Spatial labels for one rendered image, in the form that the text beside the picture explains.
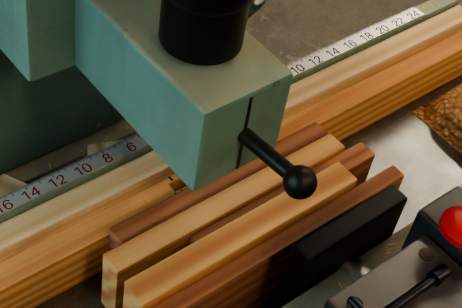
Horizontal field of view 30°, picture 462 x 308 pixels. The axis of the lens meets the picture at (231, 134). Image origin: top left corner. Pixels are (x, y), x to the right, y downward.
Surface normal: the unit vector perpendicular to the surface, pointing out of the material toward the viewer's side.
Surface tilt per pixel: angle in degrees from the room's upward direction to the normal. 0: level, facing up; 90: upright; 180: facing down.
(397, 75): 0
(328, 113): 0
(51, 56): 90
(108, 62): 90
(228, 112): 90
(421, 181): 0
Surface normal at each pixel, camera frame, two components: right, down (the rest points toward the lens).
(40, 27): 0.62, 0.62
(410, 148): 0.13, -0.69
